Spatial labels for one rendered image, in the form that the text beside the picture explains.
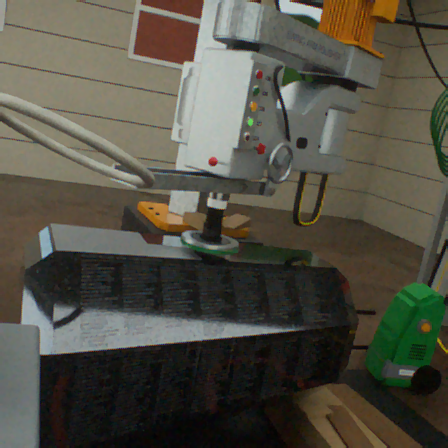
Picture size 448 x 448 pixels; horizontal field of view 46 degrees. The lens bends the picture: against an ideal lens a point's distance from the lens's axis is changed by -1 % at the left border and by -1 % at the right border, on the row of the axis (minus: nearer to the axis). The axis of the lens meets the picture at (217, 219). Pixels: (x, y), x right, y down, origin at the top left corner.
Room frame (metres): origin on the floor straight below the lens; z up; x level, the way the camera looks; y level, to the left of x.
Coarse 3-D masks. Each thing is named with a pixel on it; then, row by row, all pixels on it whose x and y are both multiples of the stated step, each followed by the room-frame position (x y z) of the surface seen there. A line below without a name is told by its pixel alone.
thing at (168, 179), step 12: (120, 168) 1.59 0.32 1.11; (156, 168) 1.71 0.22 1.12; (168, 168) 1.76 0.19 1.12; (156, 180) 1.56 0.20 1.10; (168, 180) 1.60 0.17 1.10; (180, 180) 1.64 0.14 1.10; (192, 180) 1.68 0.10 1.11; (204, 180) 1.73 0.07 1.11; (216, 180) 1.78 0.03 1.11; (228, 180) 1.83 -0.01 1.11; (240, 180) 1.88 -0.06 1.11; (204, 192) 1.74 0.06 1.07; (216, 192) 1.79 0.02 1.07; (228, 192) 1.84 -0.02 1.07; (240, 192) 1.89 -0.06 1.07; (252, 192) 1.95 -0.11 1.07
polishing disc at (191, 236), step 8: (184, 232) 1.91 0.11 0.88; (192, 232) 1.94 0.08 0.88; (200, 232) 1.97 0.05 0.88; (184, 240) 1.84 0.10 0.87; (192, 240) 1.82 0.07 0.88; (200, 240) 1.84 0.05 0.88; (224, 240) 1.91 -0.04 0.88; (232, 240) 1.93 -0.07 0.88; (208, 248) 1.79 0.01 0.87; (216, 248) 1.79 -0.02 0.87; (224, 248) 1.81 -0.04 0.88; (232, 248) 1.83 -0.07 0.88
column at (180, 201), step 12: (204, 0) 2.76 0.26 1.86; (216, 0) 2.72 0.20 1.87; (204, 12) 2.75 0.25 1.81; (204, 24) 2.74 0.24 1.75; (204, 36) 2.74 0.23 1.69; (228, 48) 2.67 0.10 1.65; (180, 144) 2.76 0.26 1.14; (180, 156) 2.75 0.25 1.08; (180, 168) 2.74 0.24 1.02; (192, 168) 2.70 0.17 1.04; (180, 192) 2.73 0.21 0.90; (192, 192) 2.68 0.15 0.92; (180, 204) 2.72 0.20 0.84; (192, 204) 2.67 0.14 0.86; (204, 204) 2.70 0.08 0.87
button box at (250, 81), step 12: (252, 60) 1.74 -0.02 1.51; (252, 72) 1.73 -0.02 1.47; (264, 72) 1.78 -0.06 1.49; (252, 84) 1.74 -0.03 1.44; (252, 96) 1.75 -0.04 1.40; (240, 108) 1.74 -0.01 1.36; (240, 120) 1.74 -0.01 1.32; (240, 132) 1.73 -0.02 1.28; (252, 132) 1.78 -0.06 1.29; (240, 144) 1.74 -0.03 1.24
